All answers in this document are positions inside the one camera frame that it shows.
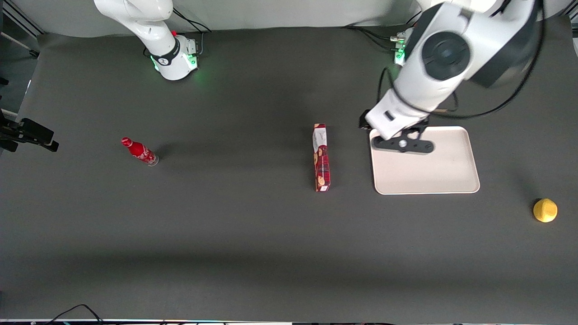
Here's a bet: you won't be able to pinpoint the red cola bottle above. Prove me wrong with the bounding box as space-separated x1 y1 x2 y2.
121 137 160 167

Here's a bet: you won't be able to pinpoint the white plastic tray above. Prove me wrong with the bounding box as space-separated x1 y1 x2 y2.
369 126 480 195

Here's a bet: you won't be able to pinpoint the black cable loop at table edge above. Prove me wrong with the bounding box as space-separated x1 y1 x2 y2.
44 303 105 325

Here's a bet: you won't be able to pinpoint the red cookie box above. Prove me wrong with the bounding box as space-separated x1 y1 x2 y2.
312 123 331 192

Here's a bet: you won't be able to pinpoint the aluminium frame rail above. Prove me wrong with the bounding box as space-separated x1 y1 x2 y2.
0 0 47 59

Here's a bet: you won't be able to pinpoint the black cables at arm base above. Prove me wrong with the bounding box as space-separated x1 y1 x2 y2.
342 25 407 51
173 7 213 57

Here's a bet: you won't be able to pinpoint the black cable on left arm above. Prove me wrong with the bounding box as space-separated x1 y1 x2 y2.
378 0 547 121

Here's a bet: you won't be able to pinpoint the black cables at left arm base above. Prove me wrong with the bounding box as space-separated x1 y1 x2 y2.
342 25 407 51

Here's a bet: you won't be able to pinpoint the yellow lemon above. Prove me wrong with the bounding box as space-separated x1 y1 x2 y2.
533 198 558 223

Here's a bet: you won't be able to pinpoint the dark grey table mat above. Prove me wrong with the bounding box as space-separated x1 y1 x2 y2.
0 16 578 324

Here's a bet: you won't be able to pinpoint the black cables at right arm base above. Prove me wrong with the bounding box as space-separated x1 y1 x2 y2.
173 7 213 57

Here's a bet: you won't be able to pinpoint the black clamp device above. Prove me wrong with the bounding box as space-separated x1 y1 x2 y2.
0 111 60 153

